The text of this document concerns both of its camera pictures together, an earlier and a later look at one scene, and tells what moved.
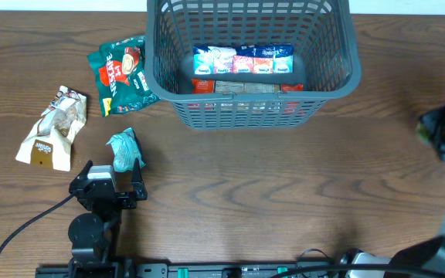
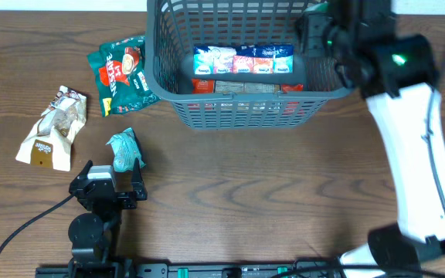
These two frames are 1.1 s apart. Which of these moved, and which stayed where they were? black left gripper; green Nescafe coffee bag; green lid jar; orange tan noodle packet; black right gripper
Moved: green lid jar; black right gripper
Stayed: green Nescafe coffee bag; orange tan noodle packet; black left gripper
